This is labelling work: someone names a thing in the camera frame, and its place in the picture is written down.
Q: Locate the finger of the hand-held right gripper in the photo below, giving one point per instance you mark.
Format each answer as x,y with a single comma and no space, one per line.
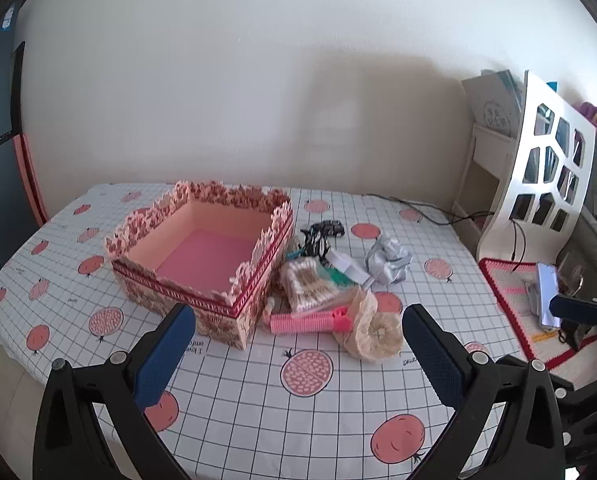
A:
575,307

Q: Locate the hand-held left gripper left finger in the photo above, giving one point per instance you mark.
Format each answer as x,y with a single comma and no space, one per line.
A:
161,355

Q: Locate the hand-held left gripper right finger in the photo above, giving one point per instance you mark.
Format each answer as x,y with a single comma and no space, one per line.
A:
436,355

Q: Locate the white paper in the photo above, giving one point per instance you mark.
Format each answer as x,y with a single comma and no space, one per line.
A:
389,260

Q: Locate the teal plastic clip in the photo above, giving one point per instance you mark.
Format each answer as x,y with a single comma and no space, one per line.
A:
342,280

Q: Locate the pink floral gift box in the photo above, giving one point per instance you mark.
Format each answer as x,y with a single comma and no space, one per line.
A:
198,240

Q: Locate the white box with teal clip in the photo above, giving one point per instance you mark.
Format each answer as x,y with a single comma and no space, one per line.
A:
348,266

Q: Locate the pink plastic comb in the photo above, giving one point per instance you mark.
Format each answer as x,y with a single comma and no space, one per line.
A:
303,323

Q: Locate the black toy car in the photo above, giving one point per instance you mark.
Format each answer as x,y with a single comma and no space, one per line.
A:
334,228

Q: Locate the black gold action figure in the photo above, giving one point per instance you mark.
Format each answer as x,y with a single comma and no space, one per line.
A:
312,245

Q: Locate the desktop with grid fruit tablecloth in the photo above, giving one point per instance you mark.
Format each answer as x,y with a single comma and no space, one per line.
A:
258,425

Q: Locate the smartphone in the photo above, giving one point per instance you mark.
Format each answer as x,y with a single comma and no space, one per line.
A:
547,295

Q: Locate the white cutout chair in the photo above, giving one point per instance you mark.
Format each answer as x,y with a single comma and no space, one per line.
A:
508,200

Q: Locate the clear cotton swab pack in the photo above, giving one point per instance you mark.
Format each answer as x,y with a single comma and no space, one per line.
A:
306,282

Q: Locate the white shelf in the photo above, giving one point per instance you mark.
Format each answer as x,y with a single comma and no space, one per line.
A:
493,142

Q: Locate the white blue book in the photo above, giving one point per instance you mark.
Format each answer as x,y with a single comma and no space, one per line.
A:
493,110

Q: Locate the pink board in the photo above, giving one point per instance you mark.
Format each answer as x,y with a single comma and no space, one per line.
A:
31,180

